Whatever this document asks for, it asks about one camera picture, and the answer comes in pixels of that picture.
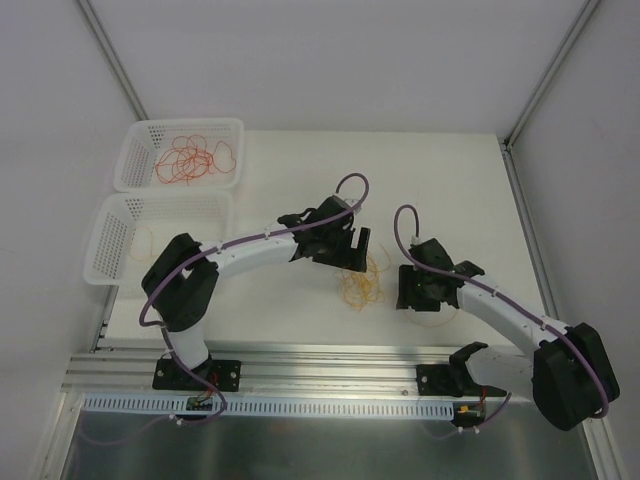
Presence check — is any yellow orange cable bundle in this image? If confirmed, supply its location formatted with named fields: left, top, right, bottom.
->
left=337, top=242, right=394, bottom=314

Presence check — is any long yellow cable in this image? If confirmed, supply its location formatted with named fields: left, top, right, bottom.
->
left=129, top=225, right=155, bottom=261

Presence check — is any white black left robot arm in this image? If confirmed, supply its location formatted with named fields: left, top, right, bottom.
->
left=139, top=195, right=371, bottom=389

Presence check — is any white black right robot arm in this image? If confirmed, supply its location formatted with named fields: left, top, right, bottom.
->
left=396, top=239, right=620, bottom=431

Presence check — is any far white perforated basket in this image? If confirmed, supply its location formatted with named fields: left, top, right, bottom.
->
left=113, top=118, right=245, bottom=192

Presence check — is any white perforated basket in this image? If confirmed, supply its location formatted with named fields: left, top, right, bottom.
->
left=83, top=188, right=234, bottom=286
left=113, top=118, right=245, bottom=192

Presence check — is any near white perforated basket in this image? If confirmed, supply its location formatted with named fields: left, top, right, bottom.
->
left=83, top=188, right=234, bottom=286

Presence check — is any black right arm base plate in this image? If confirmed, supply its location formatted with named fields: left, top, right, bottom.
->
left=415, top=364, right=482, bottom=398

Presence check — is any right side aluminium rail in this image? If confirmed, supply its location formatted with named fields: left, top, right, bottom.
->
left=499, top=140, right=558, bottom=318

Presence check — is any aluminium rail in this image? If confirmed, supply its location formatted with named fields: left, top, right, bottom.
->
left=62, top=339, right=456, bottom=399
left=499, top=140, right=558, bottom=318

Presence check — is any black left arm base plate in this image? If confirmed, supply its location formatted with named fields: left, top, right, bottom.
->
left=152, top=358, right=242, bottom=392

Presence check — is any aluminium front rail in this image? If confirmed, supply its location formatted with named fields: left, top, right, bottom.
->
left=62, top=339, right=456, bottom=399

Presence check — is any left aluminium frame post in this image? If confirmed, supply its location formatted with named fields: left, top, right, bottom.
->
left=73, top=0, right=149, bottom=121

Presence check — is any aluminium frame post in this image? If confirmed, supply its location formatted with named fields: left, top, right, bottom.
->
left=503, top=0, right=603, bottom=152
left=73, top=0, right=149, bottom=121

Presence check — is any right aluminium frame post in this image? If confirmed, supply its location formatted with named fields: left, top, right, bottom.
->
left=503, top=0, right=603, bottom=152

